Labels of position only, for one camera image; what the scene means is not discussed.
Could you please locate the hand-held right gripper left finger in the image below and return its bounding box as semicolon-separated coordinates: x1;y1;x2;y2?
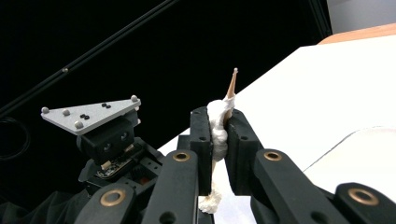
141;106;215;224

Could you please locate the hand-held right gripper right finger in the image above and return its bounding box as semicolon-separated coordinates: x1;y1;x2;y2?
224;108;350;224

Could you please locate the wooden skewer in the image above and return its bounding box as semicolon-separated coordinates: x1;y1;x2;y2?
210;67;239;189

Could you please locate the black curtain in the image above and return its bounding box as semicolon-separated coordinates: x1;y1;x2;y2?
0;0;332;213

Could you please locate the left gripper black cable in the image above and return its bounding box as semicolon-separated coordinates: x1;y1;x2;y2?
0;116;31;161

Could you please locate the black metal frame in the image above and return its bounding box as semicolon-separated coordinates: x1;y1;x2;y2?
0;0;182;119

